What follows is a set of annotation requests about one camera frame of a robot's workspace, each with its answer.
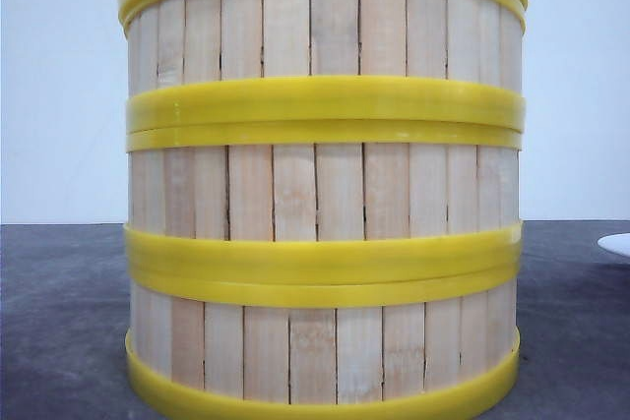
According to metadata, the front bamboo steamer basket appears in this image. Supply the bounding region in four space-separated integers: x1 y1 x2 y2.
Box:
124 223 522 419

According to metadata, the white plate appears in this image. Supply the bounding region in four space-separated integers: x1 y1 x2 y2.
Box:
598 233 630 258

